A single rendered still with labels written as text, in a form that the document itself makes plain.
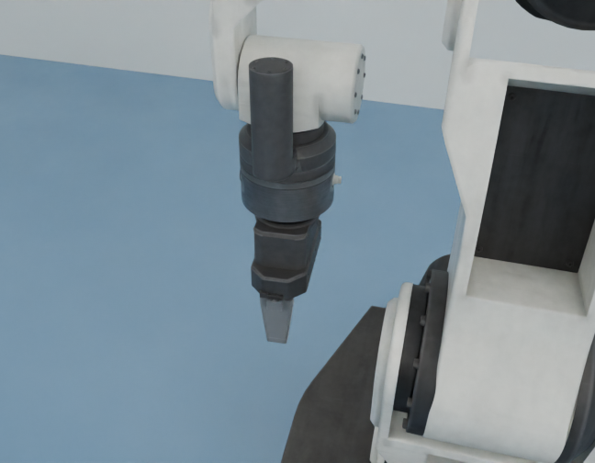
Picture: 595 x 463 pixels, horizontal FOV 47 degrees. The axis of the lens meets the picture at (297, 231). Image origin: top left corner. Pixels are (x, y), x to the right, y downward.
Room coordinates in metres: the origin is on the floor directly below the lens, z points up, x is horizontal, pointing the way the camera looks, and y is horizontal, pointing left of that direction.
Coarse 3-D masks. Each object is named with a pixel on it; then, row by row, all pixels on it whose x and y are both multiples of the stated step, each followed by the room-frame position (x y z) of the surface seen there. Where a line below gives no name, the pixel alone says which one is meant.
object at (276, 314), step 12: (264, 300) 0.45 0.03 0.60; (276, 300) 0.44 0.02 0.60; (288, 300) 0.44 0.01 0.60; (264, 312) 0.44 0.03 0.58; (276, 312) 0.44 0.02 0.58; (288, 312) 0.44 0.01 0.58; (264, 324) 0.44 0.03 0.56; (276, 324) 0.44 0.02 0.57; (288, 324) 0.44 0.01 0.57; (276, 336) 0.44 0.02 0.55
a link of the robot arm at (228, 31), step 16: (224, 0) 0.50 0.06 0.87; (240, 0) 0.50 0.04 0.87; (256, 0) 0.50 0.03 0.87; (208, 16) 0.51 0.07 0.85; (224, 16) 0.50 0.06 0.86; (240, 16) 0.50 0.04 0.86; (224, 32) 0.50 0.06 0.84; (240, 32) 0.52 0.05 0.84; (256, 32) 0.56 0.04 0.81; (224, 48) 0.50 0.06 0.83; (240, 48) 0.51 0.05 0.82; (224, 64) 0.50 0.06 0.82; (224, 80) 0.50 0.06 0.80; (224, 96) 0.50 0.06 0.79
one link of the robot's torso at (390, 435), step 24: (408, 288) 0.40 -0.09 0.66; (408, 312) 0.37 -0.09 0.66; (384, 336) 0.36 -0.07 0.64; (384, 360) 0.35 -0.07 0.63; (384, 384) 0.33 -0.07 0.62; (384, 408) 0.33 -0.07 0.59; (384, 432) 0.33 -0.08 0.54; (384, 456) 0.34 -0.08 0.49; (408, 456) 0.33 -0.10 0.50; (432, 456) 0.42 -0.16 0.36; (456, 456) 0.32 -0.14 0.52; (480, 456) 0.32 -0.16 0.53; (504, 456) 0.32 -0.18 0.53
